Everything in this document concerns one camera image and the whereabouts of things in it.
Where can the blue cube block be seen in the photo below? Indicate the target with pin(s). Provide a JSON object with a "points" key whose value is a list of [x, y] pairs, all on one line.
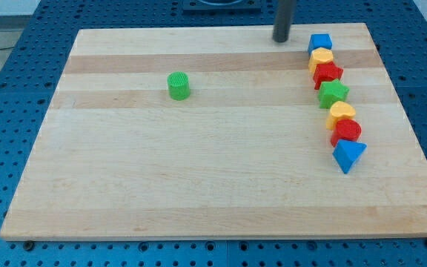
{"points": [[319, 40]]}

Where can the wooden board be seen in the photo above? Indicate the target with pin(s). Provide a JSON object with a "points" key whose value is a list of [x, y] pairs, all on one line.
{"points": [[245, 156]]}

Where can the green cylinder block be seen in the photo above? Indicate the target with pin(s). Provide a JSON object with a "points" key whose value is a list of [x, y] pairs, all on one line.
{"points": [[178, 86]]}

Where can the green star block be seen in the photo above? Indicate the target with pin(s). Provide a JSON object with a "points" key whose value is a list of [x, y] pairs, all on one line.
{"points": [[331, 92]]}

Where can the yellow heart block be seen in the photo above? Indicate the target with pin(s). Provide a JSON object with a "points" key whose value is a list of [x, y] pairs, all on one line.
{"points": [[339, 110]]}

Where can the yellow hexagon block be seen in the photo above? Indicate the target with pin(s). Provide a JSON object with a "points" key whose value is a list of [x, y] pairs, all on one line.
{"points": [[318, 56]]}

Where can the red cross block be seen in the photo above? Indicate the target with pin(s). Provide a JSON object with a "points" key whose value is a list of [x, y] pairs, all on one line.
{"points": [[326, 72]]}

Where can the red cylinder block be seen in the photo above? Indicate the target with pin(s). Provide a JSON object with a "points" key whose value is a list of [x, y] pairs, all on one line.
{"points": [[347, 129]]}

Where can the blue triangle block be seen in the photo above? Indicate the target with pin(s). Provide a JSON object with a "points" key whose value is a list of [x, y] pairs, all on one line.
{"points": [[347, 153]]}

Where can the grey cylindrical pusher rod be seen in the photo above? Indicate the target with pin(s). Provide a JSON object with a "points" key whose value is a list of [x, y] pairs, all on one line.
{"points": [[283, 20]]}

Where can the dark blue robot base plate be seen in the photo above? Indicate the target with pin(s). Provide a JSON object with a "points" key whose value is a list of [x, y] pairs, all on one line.
{"points": [[220, 5]]}

